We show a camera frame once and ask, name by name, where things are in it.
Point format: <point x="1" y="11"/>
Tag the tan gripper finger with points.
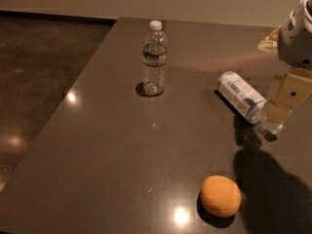
<point x="294" y="88"/>

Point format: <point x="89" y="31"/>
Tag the clear water bottle red label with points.
<point x="154" y="58"/>

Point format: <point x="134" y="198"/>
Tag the lying bottle blue white label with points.
<point x="246" y="100"/>

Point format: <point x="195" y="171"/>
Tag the white plate with food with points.
<point x="270" y="42"/>

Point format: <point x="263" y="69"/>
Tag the orange fruit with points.
<point x="220" y="196"/>

